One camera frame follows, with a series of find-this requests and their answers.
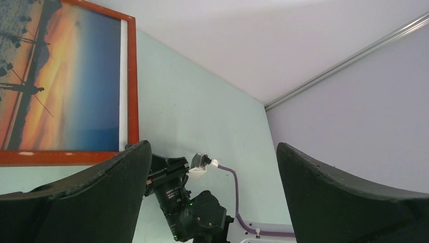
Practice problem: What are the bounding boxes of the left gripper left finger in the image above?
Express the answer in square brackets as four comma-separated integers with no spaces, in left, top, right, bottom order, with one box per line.
[1,140,152,242]

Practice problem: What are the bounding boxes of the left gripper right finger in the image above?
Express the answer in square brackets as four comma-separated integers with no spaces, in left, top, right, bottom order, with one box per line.
[276,142,428,242]

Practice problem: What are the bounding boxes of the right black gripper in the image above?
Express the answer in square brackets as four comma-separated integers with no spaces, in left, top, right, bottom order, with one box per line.
[144,154,190,218]

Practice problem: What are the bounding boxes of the wooden picture frame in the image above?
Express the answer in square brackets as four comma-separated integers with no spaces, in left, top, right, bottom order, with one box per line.
[1,1,140,167]

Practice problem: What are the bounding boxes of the sunset photo print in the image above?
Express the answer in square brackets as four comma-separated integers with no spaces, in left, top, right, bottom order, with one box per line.
[1,1,128,152]

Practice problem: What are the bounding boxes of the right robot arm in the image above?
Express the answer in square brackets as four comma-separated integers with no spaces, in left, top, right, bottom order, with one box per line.
[144,153,295,242]

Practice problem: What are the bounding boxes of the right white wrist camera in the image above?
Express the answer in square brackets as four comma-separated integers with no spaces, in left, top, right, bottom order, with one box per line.
[188,153,219,177]

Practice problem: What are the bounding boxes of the right corner aluminium post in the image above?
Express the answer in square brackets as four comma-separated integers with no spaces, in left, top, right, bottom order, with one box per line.
[265,12,428,111]

